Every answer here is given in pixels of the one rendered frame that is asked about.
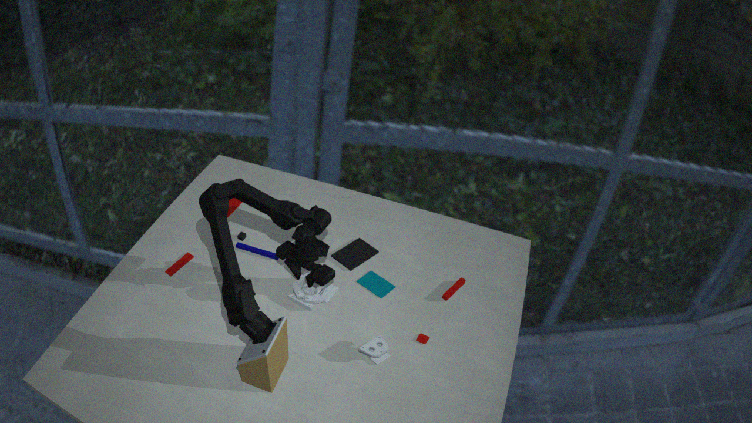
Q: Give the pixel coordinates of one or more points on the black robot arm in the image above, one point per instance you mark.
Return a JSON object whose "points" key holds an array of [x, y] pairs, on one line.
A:
{"points": [[237, 292]]}

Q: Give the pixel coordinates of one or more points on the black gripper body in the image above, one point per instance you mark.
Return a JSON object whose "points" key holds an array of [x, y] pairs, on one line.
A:
{"points": [[321, 274]]}

